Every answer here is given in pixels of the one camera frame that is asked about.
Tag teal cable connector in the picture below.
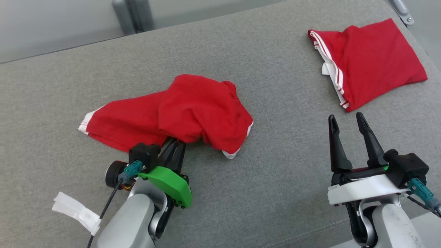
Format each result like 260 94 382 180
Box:
407 178 441 211
117 160 143 183

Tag grey metal side frame bracket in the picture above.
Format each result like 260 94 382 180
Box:
388 0 415 26

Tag grey metal upright post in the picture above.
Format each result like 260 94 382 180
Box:
111 0 155 35

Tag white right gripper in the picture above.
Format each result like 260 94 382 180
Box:
327 112 409 206

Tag white tape cable label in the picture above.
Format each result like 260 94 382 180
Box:
52 192 101 236

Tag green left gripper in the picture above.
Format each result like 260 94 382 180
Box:
138 138 193 209

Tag red Bulls 23 jersey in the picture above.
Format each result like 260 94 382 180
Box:
308 18 428 112

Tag red shorts with white trim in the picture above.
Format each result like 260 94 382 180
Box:
78 74 254 159

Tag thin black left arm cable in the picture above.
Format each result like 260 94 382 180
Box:
86 179 122 248

